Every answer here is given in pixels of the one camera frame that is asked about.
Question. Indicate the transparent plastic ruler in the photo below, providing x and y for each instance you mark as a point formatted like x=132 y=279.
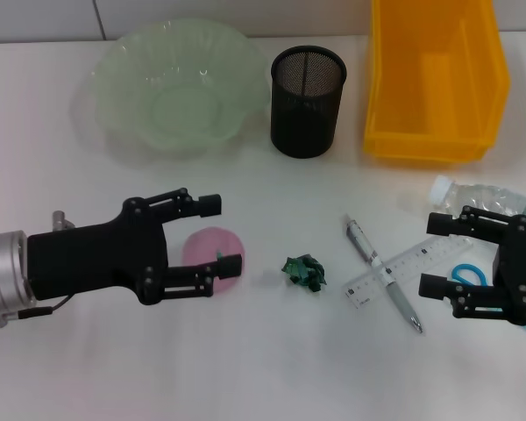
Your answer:
x=416 y=261

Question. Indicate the clear green-label water bottle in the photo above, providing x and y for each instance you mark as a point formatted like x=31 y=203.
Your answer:
x=478 y=195

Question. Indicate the yellow plastic bin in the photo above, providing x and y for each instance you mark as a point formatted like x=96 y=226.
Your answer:
x=421 y=87

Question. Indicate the pink peach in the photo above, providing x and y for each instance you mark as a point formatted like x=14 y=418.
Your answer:
x=206 y=245

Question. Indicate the silver white pen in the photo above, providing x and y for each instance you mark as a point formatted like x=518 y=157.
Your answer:
x=361 y=245

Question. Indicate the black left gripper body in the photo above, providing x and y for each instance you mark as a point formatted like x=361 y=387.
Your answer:
x=92 y=259

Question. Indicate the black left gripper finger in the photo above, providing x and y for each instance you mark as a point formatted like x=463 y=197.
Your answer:
x=230 y=266
x=208 y=205

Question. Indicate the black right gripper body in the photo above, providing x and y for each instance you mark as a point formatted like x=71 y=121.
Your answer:
x=523 y=263

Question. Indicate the black mesh pen holder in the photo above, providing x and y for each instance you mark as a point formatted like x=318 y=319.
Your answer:
x=304 y=123

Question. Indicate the green glass fruit plate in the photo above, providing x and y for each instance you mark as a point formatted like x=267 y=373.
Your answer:
x=179 y=96

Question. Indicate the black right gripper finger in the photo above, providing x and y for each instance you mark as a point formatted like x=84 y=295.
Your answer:
x=434 y=286
x=438 y=223

